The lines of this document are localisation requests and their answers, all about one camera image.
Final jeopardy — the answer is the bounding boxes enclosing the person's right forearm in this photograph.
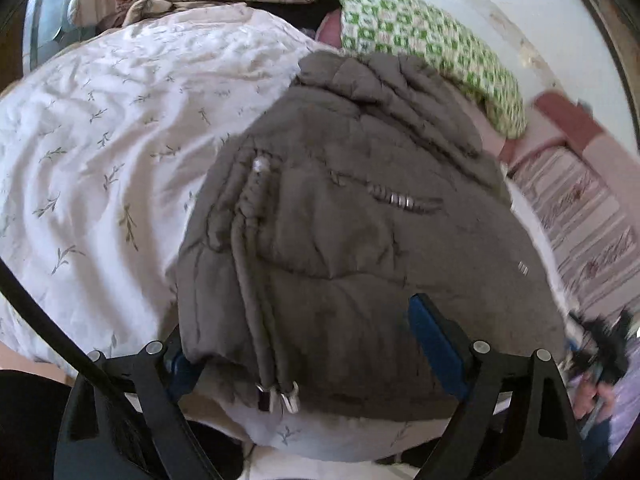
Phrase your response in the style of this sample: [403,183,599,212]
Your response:
[579,410,618,480]

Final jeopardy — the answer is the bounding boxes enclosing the black cable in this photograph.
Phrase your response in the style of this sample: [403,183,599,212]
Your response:
[0,260,131,401]

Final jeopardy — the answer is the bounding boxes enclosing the white leaf print duvet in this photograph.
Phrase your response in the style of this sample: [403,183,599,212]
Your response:
[0,2,556,466]

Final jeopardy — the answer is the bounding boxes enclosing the grey puffer jacket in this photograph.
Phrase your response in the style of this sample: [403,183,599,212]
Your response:
[175,51,571,421]

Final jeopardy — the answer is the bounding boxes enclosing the brown patterned cloth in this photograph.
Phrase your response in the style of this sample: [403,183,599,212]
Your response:
[122,0,198,17]

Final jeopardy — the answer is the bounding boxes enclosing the dusty pink blanket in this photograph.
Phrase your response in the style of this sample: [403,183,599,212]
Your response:
[532,89,640,161]

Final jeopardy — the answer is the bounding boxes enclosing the person's dark clothing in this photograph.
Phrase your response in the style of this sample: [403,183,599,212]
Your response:
[0,370,72,480]

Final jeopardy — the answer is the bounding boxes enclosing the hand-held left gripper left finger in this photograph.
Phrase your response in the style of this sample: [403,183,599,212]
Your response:
[52,325,206,480]

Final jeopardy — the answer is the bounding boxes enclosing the green patterned blanket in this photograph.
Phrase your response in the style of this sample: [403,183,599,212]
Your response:
[334,0,527,139]

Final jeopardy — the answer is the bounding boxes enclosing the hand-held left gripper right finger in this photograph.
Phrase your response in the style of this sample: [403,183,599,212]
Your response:
[409,293,587,480]

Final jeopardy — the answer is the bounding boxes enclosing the striped pink bed sheet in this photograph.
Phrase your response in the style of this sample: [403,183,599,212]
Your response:
[507,145,640,316]

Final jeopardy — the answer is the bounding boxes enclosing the person's right hand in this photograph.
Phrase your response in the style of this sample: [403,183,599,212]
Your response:
[574,379,619,422]

